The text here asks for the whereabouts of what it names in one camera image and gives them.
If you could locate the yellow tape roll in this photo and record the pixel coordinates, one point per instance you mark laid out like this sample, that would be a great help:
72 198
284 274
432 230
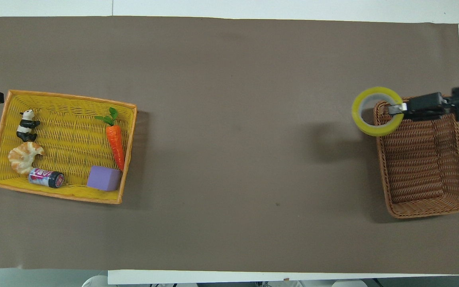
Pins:
357 116

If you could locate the brown wicker basket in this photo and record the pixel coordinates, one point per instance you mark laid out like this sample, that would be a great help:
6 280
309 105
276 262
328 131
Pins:
420 167

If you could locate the yellow wicker basket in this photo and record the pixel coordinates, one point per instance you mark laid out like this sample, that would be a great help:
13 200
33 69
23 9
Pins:
74 135

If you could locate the toy carrot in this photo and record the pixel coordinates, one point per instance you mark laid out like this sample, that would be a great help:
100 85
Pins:
114 140

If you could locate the purple foam block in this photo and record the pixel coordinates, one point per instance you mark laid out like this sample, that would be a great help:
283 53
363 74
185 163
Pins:
102 178

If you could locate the small drink can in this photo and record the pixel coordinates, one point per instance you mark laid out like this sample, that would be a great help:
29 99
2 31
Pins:
44 177

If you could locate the panda figurine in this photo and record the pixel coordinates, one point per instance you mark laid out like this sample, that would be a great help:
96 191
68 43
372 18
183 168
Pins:
25 128

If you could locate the toy croissant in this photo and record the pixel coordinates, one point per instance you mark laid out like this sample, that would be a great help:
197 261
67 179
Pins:
22 156

